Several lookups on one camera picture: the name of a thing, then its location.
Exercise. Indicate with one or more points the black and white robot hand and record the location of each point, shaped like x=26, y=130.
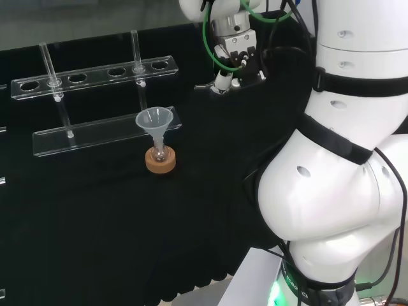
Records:
x=223, y=81

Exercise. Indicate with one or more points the translucent plastic funnel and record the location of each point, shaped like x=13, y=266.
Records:
x=154, y=119

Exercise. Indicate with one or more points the small round-bottom glass flask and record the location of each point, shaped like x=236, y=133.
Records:
x=158, y=155

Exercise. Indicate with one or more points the clear acrylic funnel stand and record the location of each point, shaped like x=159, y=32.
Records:
x=95, y=135

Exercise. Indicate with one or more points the black bench cloth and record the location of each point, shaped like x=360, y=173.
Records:
x=111, y=223

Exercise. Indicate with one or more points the pale board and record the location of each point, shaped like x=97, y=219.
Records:
x=252, y=280

